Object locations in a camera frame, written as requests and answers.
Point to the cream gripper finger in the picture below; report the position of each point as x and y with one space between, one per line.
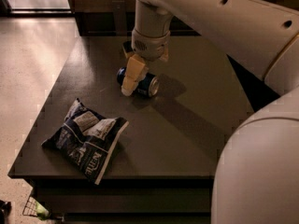
136 71
165 56

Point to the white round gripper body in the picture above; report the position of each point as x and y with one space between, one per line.
150 48

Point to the blue pepsi can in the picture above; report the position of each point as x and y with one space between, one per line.
148 87

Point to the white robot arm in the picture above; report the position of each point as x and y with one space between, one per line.
257 180

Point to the green yellow sponge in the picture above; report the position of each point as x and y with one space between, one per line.
127 49

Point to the blue white snack bag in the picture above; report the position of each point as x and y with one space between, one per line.
87 140

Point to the dark grey drawer cabinet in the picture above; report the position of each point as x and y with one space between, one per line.
163 167

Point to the left metal shelf bracket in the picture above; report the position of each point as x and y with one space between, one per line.
119 14

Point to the dark wooden wall shelf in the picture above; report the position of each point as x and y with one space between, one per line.
95 17

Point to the wire basket with green item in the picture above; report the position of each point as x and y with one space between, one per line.
33 208

